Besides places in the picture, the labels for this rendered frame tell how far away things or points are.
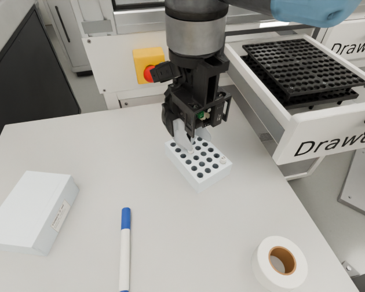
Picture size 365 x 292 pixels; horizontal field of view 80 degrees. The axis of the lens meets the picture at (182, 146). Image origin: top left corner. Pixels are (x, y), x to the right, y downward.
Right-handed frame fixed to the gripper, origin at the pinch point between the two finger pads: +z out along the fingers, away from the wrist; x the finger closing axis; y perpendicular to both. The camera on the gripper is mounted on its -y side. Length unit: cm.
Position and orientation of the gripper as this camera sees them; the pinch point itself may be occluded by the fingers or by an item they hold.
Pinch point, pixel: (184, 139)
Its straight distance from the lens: 45.4
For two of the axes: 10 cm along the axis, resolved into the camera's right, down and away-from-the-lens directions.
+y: 5.6, 6.2, -5.5
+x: 8.3, -4.2, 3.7
